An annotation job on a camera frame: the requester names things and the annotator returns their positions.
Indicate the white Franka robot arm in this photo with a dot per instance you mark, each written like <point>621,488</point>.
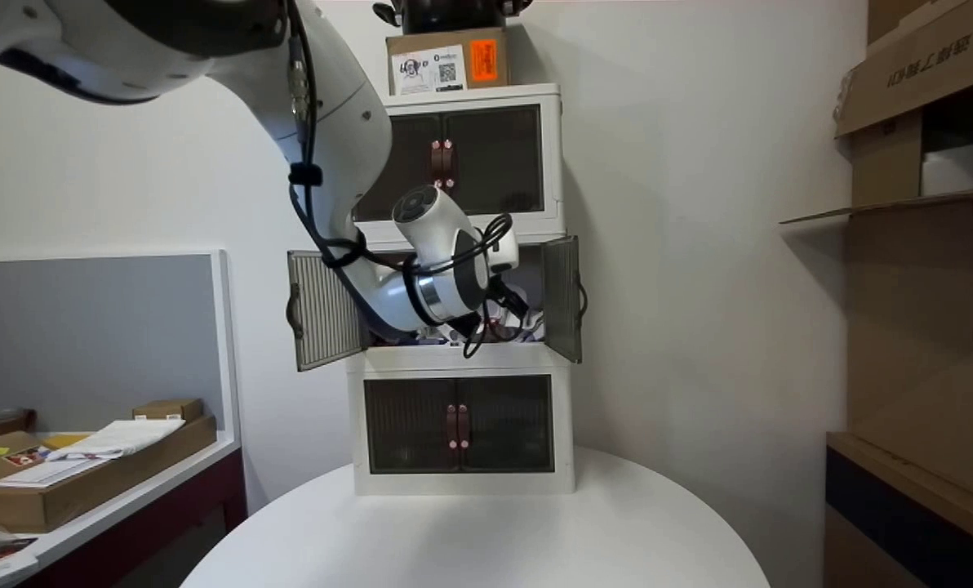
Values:
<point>312,97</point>

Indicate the white towels in cabinet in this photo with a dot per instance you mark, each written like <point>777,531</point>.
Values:
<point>528,331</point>

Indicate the white three-tier storage cabinet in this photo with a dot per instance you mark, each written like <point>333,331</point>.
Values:
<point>440,414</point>

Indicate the cardboard box on cabinet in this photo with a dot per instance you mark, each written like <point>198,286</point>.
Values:
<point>461,60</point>

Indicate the white side shelf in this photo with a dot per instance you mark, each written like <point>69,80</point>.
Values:
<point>85,341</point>

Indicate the stacked cardboard boxes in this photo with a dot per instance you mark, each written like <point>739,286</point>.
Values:
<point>899,470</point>

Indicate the flat cardboard box with papers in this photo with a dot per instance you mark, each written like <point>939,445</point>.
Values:
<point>42,488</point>

